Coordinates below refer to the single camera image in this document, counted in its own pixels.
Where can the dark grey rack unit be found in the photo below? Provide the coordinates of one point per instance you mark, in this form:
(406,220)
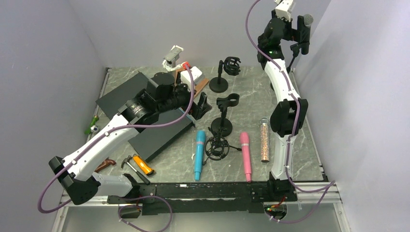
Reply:
(151,141)

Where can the round-base stand with shock mount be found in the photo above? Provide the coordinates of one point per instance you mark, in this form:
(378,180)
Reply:
(231,65)

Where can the round-base stand black mic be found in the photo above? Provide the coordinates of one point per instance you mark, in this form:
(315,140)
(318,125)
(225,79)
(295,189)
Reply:
(293,57)

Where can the green valve fitting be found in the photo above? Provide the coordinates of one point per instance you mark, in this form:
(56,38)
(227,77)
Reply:
(92,127)

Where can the pink microphone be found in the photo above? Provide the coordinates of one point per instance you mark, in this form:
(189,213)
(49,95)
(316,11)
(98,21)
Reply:
(244,140)

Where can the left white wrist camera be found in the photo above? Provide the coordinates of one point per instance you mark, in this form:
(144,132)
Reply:
(191,73)

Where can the round-base stand glitter mic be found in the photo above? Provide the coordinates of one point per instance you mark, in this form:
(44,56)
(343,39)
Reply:
(222,126)

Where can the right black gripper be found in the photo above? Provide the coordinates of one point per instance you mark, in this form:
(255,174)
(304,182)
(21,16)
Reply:
(293,34)

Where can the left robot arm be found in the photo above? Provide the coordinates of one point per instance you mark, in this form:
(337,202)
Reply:
(76,172)

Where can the silver white bracket stand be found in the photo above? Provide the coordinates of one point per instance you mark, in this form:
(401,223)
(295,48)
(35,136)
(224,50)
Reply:
(170,59)

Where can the black microphone silver grille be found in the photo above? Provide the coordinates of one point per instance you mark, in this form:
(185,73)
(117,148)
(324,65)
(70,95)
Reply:
(306,30)

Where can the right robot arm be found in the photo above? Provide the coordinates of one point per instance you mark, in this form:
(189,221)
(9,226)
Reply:
(290,112)

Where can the blue microphone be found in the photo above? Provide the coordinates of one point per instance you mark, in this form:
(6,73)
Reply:
(198,163)

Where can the small black hammer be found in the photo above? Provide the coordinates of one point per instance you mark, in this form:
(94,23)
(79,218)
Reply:
(140,175)

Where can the orange utility knife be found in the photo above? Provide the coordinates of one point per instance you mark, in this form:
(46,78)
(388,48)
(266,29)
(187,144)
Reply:
(147,170)

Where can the glitter microphone silver grille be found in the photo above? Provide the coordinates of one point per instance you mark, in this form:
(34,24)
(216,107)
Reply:
(264,135)

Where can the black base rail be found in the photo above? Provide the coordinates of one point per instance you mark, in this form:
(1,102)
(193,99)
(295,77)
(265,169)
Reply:
(204,197)

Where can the black tripod shock-mount stand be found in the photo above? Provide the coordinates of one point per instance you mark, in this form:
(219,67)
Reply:
(217,147)

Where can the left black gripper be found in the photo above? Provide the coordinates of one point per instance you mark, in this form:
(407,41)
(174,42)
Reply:
(198,111)

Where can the wooden board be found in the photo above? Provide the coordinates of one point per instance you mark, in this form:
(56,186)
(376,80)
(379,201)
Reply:
(199,87)

